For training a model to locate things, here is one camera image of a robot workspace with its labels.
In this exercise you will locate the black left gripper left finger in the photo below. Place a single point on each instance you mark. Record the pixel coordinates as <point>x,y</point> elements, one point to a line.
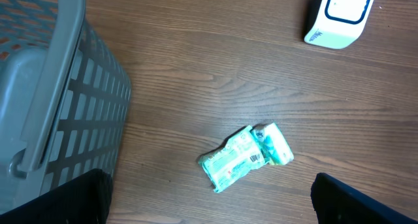
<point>85,199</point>

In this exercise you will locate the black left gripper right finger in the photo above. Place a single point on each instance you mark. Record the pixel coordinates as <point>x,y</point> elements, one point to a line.
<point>337,202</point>

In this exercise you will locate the light green wet wipes pack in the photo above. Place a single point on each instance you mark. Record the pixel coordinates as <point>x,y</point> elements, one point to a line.
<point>227,164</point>

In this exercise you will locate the teal white tissue pack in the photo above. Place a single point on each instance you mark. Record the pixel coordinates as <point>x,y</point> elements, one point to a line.
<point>273,144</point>

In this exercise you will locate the white barcode scanner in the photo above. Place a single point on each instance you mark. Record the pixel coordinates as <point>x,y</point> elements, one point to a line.
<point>336,24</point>

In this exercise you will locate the grey plastic mesh basket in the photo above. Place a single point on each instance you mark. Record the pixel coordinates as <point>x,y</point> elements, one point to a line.
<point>64,98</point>

